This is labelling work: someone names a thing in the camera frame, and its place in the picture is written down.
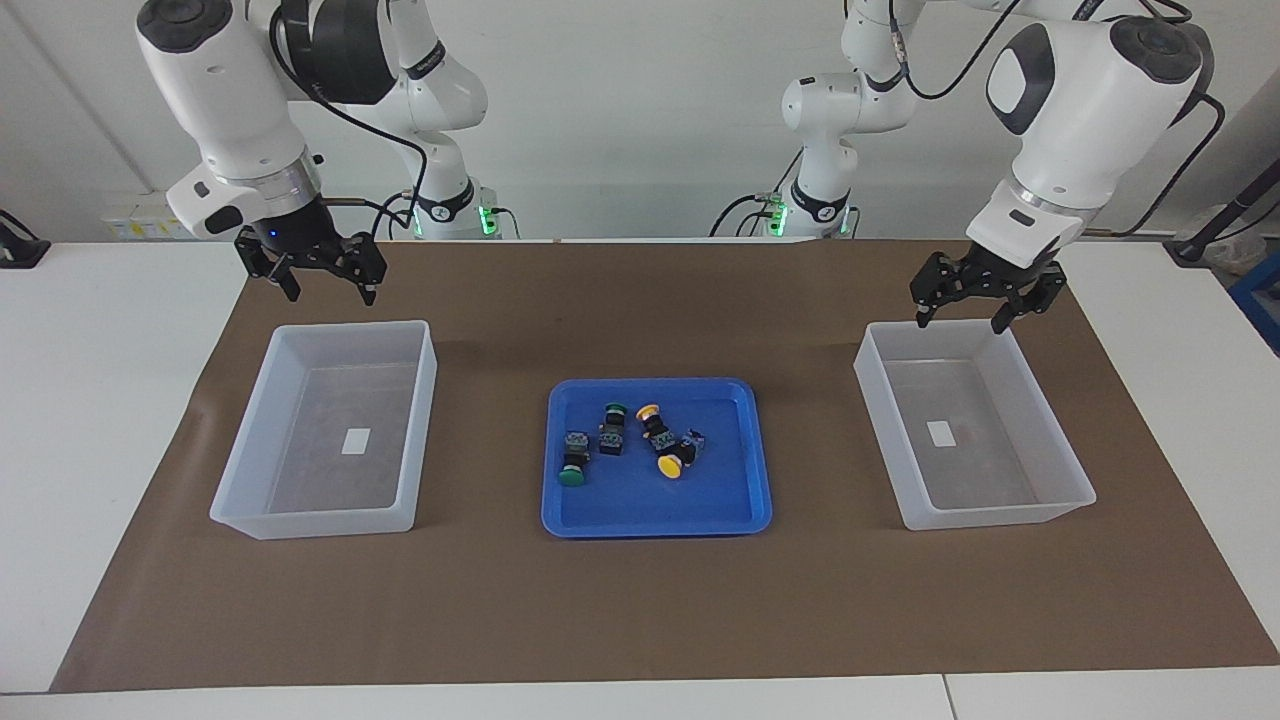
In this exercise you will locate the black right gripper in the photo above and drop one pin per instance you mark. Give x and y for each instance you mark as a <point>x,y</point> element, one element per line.
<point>295,235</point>

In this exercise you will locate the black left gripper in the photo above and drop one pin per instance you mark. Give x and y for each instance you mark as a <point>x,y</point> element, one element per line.
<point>985,272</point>

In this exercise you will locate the large-cap green push button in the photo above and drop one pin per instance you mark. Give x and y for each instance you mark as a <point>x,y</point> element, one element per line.
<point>574,455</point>

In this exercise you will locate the small-cap green push button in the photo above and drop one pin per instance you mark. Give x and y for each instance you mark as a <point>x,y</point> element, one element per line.
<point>612,437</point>

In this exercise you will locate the large-cap yellow push button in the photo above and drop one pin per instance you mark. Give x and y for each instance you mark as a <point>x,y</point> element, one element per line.
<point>675,463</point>

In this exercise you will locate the small-cap yellow push button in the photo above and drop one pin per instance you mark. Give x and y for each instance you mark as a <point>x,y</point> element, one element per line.
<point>656,430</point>

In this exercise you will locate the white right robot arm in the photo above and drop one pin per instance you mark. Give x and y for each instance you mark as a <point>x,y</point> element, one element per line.
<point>220,80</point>

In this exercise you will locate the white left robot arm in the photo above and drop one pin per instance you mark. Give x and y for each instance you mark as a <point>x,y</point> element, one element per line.
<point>1090,110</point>

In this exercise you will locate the white label sticker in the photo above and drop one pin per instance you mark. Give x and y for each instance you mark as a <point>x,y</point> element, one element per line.
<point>356,441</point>
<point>939,433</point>

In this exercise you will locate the translucent white plastic box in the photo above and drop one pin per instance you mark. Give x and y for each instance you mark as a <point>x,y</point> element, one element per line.
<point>310,485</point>
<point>985,480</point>

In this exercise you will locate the black pole stand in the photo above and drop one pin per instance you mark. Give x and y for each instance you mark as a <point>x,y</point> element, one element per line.
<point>1235,205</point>

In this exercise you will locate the blue plastic crate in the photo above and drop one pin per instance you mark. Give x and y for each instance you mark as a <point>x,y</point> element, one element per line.
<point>1262,300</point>

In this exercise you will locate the blue plastic tray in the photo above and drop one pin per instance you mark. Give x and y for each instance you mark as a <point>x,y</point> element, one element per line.
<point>650,505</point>

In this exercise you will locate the brown table mat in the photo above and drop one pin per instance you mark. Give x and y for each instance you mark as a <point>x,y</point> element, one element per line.
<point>640,620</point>

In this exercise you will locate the white wall outlet box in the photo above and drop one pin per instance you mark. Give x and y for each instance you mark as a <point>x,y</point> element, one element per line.
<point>130,222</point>

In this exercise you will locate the black clamp mount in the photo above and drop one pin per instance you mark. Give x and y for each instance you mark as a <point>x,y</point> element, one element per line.
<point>20,250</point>

